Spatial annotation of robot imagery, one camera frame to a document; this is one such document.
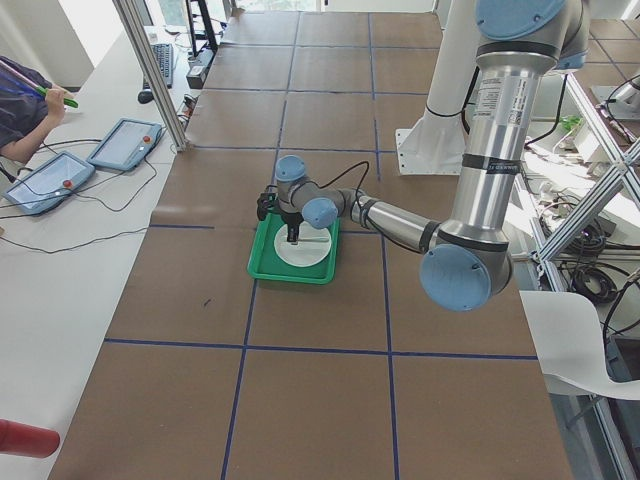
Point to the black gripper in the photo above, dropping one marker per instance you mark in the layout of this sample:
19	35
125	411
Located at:
290	218

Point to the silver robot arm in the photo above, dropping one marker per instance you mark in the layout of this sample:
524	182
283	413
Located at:
465	258

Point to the person forearm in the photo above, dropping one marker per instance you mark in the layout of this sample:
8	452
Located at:
25	124

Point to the white round plate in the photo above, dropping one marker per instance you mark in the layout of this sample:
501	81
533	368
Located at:
302	255

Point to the green plastic tray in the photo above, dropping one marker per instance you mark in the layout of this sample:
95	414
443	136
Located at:
265	264

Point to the black computer box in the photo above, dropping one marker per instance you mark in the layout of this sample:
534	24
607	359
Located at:
199	67

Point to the far blue teach pendant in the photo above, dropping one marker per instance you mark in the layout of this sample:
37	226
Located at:
126	145

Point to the blue teach pendant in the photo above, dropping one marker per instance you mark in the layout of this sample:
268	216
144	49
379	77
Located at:
126	145
48	185

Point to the black computer mouse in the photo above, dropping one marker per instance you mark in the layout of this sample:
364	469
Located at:
145	96

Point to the black keyboard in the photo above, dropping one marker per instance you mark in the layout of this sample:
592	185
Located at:
164	56

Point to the near blue teach pendant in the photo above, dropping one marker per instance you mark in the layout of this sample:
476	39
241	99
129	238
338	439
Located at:
48	185

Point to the white paper sheet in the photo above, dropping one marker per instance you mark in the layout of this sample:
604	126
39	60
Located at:
566	332

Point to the red cylinder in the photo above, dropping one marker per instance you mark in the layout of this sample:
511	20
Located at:
26	440

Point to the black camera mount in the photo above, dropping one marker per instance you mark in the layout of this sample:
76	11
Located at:
267	203

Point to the white camera stand column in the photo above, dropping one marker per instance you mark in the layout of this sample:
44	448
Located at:
436	142

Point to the aluminium frame post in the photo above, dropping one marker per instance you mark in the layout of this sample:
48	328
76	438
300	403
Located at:
132	22

